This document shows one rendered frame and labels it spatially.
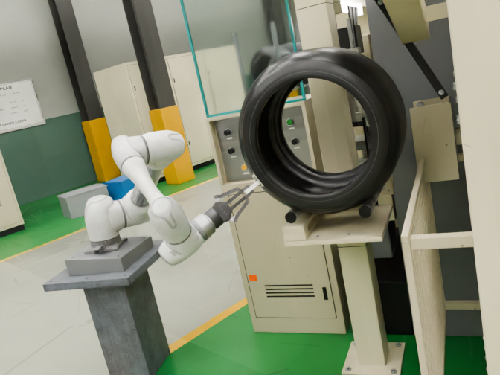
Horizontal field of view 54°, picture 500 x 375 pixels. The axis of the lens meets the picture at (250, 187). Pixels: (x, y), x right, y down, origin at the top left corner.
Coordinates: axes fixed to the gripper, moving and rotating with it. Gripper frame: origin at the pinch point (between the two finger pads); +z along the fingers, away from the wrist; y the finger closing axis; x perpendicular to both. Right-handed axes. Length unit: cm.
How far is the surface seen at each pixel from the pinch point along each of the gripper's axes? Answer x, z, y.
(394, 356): -50, 16, 106
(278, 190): 5.0, 6.2, 7.0
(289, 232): -2.4, 1.0, 22.2
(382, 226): 8, 28, 42
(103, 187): -548, -29, -140
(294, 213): 1.6, 6.1, 17.7
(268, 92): 19.3, 21.6, -21.8
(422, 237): 69, 8, 36
